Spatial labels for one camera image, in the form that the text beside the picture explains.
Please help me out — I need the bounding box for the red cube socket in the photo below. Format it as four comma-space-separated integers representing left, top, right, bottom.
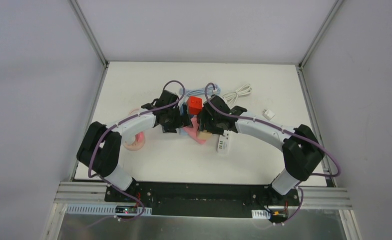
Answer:
186, 96, 203, 115

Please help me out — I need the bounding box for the white charger plug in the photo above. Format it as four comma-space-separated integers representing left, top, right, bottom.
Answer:
262, 109, 276, 120

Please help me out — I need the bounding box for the beige cube socket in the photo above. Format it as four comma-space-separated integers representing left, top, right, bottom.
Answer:
197, 131, 212, 141

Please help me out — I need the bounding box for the blue cube socket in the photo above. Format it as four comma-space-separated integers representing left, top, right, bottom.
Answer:
180, 103, 189, 116

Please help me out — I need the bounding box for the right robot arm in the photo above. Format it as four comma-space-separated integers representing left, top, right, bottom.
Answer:
203, 95, 325, 205

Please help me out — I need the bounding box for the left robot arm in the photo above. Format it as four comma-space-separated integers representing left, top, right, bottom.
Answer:
76, 90, 192, 202

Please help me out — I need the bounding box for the pink round socket base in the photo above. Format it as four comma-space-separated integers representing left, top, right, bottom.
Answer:
122, 132, 145, 151

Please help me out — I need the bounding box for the pink triangular power strip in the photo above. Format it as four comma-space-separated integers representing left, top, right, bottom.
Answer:
181, 127, 206, 145

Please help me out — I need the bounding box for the light blue coiled cable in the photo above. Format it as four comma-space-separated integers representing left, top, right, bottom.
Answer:
182, 83, 222, 100

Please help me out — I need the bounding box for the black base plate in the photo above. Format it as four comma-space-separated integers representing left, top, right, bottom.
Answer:
104, 181, 299, 219

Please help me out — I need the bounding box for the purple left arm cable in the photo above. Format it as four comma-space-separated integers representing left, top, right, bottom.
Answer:
88, 80, 186, 223

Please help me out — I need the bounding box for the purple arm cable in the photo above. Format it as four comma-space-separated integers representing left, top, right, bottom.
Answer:
204, 82, 342, 227
88, 80, 186, 223

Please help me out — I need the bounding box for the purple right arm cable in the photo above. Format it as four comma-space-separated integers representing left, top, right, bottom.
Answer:
204, 82, 342, 227

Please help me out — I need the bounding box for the aluminium frame rail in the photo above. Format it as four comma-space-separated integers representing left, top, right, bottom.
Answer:
54, 181, 353, 210

